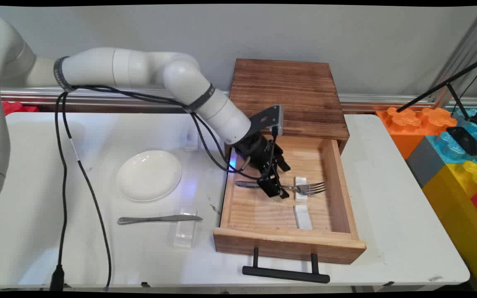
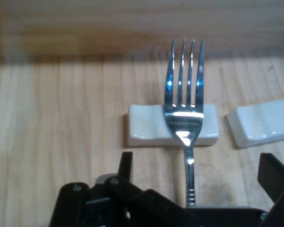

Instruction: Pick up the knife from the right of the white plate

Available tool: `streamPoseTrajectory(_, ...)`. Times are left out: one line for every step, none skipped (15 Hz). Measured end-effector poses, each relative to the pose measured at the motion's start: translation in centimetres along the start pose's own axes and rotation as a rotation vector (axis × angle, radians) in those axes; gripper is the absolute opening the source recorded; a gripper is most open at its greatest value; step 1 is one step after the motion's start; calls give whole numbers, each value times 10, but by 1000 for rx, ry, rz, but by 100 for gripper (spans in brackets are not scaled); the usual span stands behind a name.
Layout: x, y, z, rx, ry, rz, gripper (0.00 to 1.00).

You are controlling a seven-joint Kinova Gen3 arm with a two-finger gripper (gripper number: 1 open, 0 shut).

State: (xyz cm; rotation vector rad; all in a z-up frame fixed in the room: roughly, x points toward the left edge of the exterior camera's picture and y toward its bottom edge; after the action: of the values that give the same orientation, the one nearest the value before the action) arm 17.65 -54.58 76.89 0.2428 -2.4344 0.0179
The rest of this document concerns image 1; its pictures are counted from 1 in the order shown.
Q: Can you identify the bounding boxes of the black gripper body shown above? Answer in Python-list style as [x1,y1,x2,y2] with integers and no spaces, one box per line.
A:
[232,132,280,172]

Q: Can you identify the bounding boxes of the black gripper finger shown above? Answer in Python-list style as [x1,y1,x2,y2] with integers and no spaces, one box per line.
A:
[272,143,291,172]
[257,174,289,199]

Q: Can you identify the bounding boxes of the silver metal knife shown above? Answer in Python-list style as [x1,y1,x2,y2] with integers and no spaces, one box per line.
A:
[117,214,204,226]

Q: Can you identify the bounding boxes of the light wooden drawer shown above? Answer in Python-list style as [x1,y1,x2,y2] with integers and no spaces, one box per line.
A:
[213,133,367,265]

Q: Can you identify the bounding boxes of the small white cutlery rest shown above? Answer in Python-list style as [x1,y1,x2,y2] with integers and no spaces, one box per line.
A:
[294,176,308,202]

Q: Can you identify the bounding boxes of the silver metal fork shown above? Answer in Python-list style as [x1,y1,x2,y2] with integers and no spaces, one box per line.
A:
[235,180,326,196]

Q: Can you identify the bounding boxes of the long white cutlery rest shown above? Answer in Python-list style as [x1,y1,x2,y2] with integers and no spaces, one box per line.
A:
[293,204,313,231]

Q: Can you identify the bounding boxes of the dark wooden drawer cabinet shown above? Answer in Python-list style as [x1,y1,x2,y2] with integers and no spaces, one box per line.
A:
[224,58,350,160]

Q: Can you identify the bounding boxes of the white rest at back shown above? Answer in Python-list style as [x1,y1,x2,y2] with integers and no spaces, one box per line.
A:
[185,127,200,153]

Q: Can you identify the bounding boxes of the long clear cutlery rest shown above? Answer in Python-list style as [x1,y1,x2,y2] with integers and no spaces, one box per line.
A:
[173,208,198,249]

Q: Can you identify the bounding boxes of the white ceramic plate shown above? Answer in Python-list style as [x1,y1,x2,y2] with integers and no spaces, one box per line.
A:
[116,150,183,202]

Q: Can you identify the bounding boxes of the orange building block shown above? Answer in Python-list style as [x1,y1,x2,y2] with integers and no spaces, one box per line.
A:
[376,107,458,160]

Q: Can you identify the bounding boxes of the gray building block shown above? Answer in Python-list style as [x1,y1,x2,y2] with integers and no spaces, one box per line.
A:
[405,137,446,189]

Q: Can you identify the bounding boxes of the black tripod stand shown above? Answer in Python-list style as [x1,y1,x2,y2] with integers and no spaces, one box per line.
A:
[396,54,477,127]

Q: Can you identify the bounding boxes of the light blue building block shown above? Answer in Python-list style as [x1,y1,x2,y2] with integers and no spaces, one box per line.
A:
[426,108,477,165]

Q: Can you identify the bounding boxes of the yellow building block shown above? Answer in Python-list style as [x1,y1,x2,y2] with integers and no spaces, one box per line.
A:
[422,161,477,292]

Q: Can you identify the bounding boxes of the black smartphone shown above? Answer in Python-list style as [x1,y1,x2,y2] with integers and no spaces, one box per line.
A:
[446,126,477,156]

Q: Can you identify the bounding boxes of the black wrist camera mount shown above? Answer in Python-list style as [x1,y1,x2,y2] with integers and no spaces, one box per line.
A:
[250,105,284,137]

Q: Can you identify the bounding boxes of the gray velcro cable strap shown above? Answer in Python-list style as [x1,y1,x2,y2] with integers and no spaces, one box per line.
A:
[53,56,76,93]
[183,84,215,113]

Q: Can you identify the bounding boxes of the black drawer handle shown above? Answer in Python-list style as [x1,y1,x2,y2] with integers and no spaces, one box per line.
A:
[242,247,331,284]

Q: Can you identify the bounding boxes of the aluminium rail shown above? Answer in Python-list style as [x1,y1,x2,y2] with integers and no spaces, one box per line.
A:
[0,88,477,110]

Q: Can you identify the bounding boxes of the thin black cable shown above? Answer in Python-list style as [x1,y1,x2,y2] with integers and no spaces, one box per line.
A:
[62,85,280,290]

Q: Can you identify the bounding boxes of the black cable with plug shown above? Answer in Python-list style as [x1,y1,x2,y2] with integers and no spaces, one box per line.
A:
[49,85,280,291]

